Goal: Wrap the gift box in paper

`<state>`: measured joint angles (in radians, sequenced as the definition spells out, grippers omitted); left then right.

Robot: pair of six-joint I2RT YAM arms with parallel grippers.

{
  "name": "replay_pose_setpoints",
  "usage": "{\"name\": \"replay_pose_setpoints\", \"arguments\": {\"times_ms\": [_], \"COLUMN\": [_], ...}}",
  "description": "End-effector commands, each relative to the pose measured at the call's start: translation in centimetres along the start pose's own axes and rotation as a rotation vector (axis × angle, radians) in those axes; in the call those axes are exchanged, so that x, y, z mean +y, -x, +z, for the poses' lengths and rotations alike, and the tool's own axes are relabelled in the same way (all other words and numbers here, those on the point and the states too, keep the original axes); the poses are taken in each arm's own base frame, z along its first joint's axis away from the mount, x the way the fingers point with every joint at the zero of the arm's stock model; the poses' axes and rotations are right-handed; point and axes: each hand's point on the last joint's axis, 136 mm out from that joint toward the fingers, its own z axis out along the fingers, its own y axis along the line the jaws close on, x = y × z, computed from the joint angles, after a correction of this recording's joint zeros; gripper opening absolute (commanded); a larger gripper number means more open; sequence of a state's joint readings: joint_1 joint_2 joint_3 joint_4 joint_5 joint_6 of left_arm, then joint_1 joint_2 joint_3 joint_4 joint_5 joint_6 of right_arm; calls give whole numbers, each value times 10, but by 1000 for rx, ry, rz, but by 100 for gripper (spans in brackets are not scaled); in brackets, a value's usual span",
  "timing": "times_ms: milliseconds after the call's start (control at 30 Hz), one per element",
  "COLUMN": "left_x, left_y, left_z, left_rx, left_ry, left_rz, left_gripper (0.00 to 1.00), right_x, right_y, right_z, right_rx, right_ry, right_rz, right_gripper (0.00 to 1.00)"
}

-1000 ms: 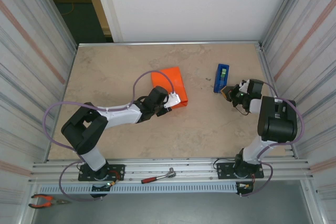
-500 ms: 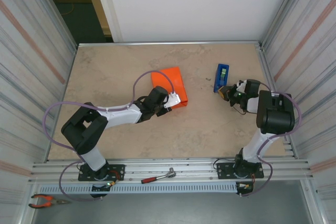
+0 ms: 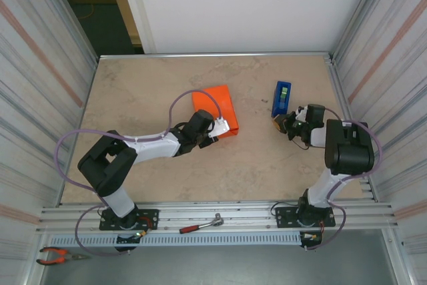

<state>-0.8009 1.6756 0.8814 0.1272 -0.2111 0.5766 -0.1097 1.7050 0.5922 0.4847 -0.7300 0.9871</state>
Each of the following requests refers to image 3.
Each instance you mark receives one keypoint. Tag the aluminium corner post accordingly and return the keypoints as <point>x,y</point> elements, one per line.
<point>70,14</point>
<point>359,14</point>

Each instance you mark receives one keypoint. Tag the blue tape dispenser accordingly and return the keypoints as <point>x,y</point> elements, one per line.
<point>282,98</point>

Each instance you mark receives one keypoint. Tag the white door frame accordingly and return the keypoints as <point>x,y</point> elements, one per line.
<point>136,8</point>

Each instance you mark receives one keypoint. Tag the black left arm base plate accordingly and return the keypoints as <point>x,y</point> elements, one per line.
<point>150,213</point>

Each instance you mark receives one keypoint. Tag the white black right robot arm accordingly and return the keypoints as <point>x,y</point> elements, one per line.
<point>350,148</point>

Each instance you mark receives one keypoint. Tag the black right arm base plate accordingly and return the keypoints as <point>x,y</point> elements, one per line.
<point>283,213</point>

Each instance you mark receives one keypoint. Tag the wide aluminium mounting rail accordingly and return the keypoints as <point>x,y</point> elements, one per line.
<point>187,211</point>

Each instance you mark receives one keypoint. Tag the orange wrapping paper sheet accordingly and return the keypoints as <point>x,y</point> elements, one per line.
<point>213,108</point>

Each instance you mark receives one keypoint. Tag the aluminium side rail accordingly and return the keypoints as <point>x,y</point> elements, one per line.
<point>342,98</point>

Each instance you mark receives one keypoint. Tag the thin aluminium table edge rail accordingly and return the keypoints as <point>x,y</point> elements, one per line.
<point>217,54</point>

